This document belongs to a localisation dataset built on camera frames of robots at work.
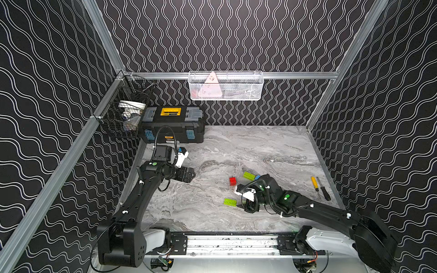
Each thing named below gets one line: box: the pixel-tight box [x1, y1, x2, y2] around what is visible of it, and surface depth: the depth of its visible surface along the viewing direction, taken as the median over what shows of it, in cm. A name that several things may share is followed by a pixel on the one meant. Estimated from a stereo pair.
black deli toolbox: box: [137, 105, 206, 144], surface depth 104 cm
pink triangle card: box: [198, 71, 224, 98], surface depth 91 cm
